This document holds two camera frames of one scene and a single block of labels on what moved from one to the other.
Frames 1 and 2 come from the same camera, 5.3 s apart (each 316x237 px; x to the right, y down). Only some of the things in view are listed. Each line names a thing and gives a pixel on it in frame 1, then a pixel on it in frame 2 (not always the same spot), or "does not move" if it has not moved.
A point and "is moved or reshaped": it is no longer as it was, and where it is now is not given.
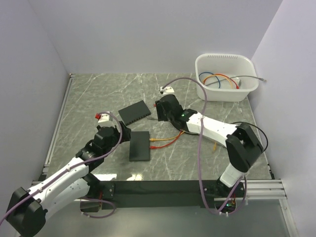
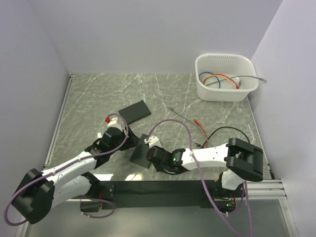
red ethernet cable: (152, 147) is moved or reshaped
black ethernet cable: (266, 146) is moved or reshaped
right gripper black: (160, 110) to (158, 168)
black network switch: (134, 112) does not move
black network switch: (139, 146) is moved or reshaped
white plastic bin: (229, 77) does not move
